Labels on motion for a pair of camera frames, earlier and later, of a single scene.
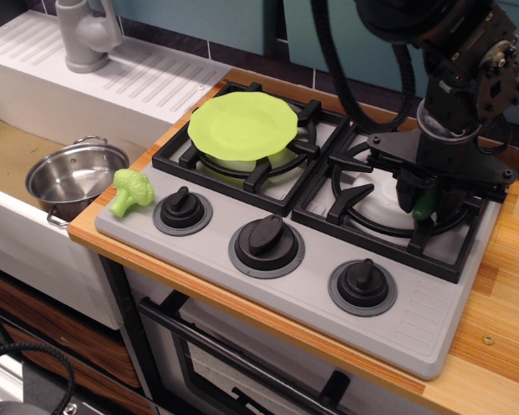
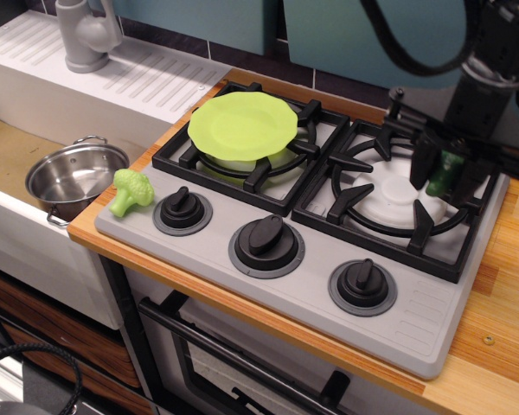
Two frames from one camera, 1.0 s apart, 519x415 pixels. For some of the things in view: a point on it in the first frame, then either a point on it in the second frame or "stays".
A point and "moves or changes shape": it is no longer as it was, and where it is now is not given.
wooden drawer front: x=104 y=371 stays
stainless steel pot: x=68 y=177 stays
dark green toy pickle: x=425 y=206 moves or changes shape
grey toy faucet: x=88 y=39 stays
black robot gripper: x=458 y=164 to x=476 y=110
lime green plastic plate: x=242 y=125 stays
